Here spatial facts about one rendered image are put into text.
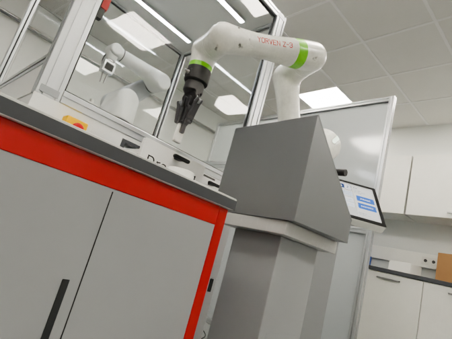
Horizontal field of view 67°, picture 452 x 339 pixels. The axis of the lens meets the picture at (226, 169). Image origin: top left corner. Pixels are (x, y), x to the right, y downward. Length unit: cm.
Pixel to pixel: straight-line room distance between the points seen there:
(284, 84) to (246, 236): 73
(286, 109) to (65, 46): 87
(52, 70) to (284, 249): 91
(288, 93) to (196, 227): 91
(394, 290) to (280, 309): 278
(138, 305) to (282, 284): 48
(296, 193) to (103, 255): 55
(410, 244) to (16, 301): 428
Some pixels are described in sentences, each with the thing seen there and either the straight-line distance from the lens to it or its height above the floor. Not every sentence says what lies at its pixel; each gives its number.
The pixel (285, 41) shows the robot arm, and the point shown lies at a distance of 140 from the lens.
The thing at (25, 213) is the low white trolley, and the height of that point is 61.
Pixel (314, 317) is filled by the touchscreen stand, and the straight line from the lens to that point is 190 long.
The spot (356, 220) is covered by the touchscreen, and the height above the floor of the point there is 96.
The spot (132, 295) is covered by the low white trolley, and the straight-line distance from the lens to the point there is 72.
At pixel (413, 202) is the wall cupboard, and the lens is 429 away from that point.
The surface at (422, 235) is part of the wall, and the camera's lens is 456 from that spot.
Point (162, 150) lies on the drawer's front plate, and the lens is 122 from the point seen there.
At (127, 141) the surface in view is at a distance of 134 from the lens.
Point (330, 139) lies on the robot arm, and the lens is 131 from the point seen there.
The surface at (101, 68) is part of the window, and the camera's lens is 135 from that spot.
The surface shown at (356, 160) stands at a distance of 276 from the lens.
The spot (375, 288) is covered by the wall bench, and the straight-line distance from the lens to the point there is 387.
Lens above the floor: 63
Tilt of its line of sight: 13 degrees up
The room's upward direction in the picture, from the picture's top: 16 degrees clockwise
